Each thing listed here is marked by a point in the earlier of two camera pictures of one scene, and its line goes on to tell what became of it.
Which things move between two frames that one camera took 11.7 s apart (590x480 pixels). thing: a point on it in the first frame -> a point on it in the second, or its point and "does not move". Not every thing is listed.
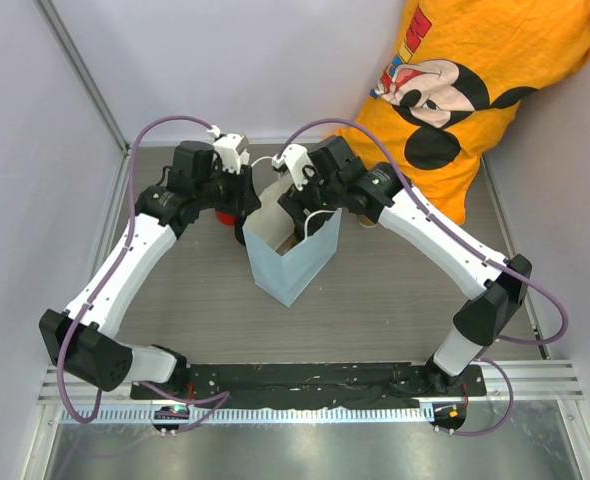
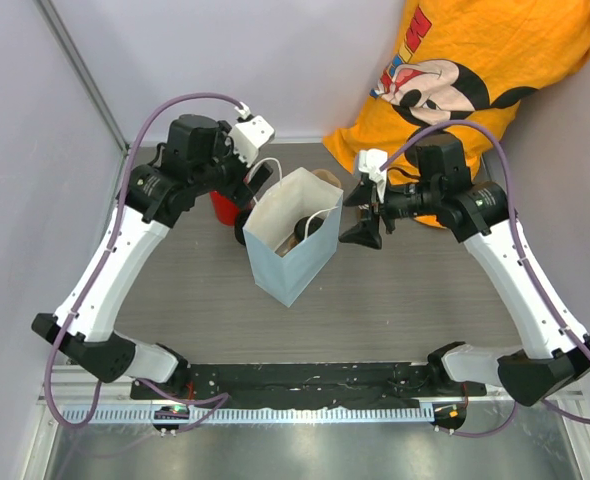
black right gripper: [294, 203] -> [365, 232]
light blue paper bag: [283, 263] does not move
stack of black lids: [239, 221] does not move
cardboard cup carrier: [297, 236] does not move
